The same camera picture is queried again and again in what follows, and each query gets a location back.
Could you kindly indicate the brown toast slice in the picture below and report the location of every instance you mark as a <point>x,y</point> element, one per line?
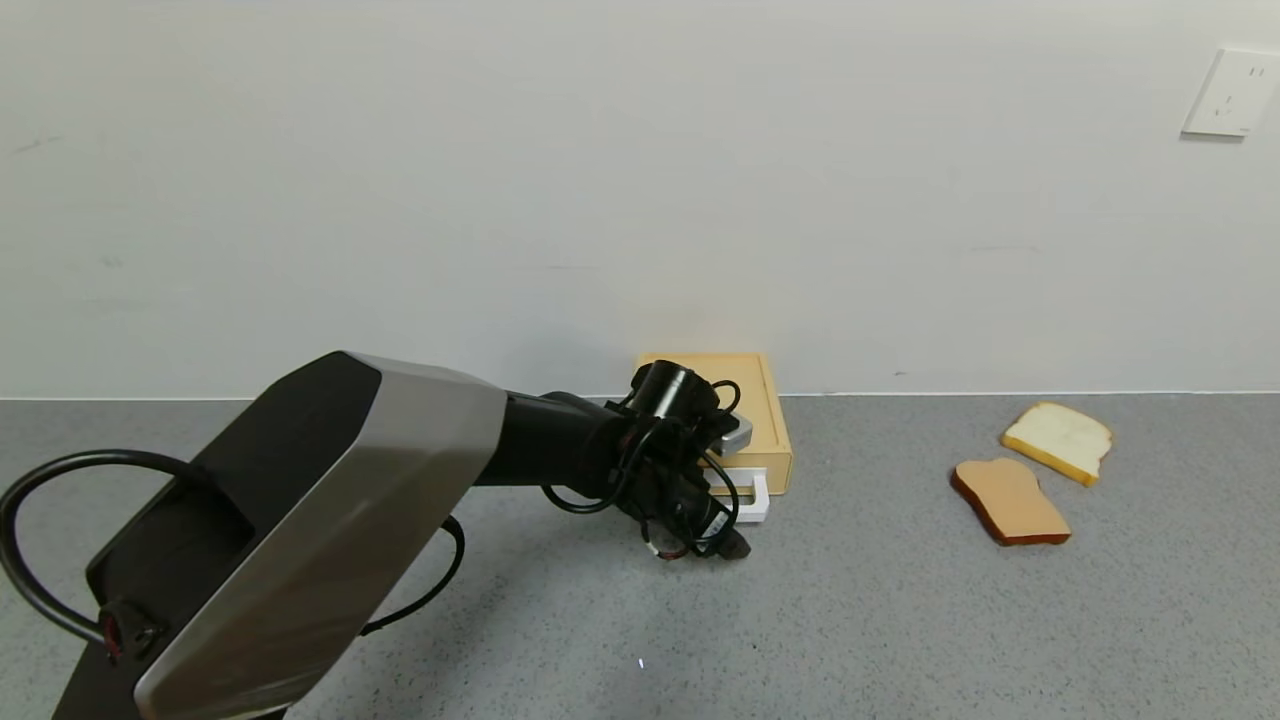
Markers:
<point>1012,502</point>

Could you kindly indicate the white wall socket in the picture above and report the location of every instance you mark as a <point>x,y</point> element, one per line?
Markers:
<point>1232,92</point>

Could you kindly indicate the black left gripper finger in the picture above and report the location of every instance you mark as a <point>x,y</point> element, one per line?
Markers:
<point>735,545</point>

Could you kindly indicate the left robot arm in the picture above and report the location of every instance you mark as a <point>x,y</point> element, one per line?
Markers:
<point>320,520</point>

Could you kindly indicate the white bread slice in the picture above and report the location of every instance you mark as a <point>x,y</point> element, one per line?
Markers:
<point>1058,436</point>

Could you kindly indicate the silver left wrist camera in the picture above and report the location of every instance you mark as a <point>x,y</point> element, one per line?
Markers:
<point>735,435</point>

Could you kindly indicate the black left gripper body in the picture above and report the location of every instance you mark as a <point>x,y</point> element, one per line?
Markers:
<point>716,525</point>

